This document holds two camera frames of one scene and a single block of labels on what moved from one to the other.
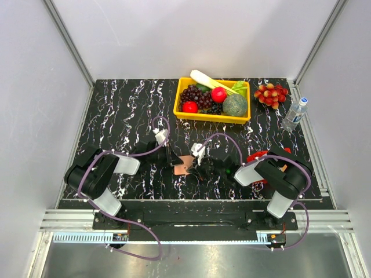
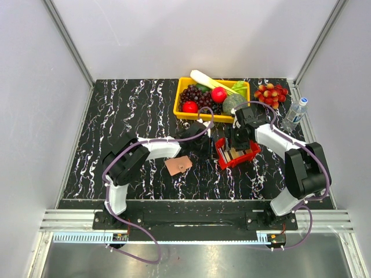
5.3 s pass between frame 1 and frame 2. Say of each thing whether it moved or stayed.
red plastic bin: moved
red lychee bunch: stayed
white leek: stayed
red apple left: stayed
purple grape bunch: stayed
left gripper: moved
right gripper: moved
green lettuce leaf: stayed
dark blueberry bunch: stayed
